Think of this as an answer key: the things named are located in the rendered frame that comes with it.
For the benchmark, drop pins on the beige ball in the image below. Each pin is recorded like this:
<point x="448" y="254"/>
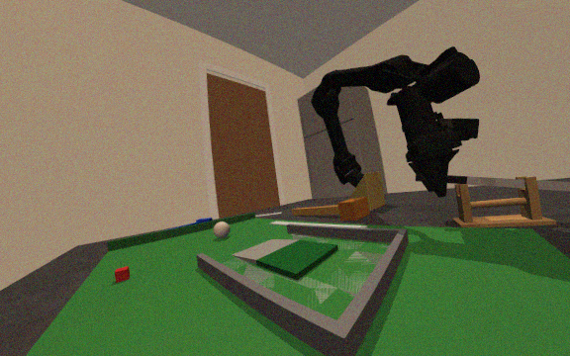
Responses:
<point x="221" y="229"/>

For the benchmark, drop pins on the blue putter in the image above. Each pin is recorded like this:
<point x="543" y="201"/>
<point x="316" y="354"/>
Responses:
<point x="199" y="221"/>

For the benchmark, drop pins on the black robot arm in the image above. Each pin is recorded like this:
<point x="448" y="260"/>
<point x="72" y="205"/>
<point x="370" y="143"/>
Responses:
<point x="450" y="74"/>

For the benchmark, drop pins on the small red block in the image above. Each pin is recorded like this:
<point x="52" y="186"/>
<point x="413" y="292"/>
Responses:
<point x="122" y="274"/>

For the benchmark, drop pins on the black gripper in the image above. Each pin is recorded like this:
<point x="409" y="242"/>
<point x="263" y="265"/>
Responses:
<point x="429" y="149"/>

